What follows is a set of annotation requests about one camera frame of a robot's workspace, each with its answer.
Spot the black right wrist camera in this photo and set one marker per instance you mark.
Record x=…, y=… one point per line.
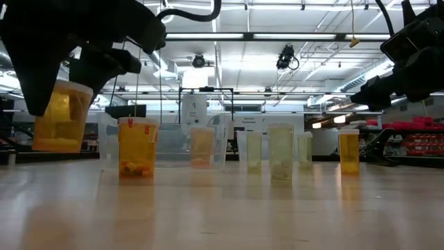
x=399, y=47

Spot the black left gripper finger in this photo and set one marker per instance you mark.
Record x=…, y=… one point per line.
x=31, y=69
x=100, y=69

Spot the small pale yellow pill bottle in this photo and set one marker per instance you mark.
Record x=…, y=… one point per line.
x=254, y=152
x=305, y=151
x=281, y=152

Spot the shelf with red bins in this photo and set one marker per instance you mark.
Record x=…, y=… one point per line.
x=423, y=123

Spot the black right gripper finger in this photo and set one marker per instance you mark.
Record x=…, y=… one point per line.
x=418, y=98
x=376, y=95

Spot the black monitor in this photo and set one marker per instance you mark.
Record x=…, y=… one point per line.
x=125, y=112

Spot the black dome camera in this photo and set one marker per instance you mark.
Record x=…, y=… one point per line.
x=198, y=61

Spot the clear plastic bin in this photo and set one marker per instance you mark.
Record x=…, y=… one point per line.
x=241, y=146
x=173, y=146

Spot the small orange pill bottle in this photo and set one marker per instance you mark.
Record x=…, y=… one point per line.
x=349, y=152

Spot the white equipment sign board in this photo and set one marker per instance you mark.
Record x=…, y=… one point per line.
x=256, y=119

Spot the black rail with light strips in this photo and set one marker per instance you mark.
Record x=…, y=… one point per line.
x=295, y=36

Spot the white paper sign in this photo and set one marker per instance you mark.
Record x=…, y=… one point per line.
x=194, y=106

